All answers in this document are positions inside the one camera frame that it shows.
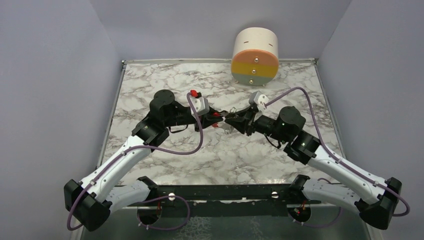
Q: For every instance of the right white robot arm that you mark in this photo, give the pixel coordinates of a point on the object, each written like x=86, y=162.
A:
x=372, y=197

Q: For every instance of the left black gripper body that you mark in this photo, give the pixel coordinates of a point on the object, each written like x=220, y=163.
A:
x=181, y=118

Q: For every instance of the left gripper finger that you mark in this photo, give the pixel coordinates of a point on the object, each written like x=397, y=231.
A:
x=216, y=113
x=215, y=123

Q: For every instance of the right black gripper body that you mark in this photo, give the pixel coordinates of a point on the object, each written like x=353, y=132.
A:
x=263, y=124

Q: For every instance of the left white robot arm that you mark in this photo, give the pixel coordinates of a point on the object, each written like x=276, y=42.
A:
x=91, y=200

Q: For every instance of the black mounting rail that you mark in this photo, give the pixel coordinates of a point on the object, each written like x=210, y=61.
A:
x=235, y=200

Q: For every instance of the round pastel drawer cabinet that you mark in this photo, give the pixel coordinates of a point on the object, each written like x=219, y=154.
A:
x=255, y=59

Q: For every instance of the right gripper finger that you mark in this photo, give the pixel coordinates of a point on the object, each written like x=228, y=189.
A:
x=245, y=113
x=239, y=124

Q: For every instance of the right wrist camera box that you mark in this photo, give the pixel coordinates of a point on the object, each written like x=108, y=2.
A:
x=259, y=99

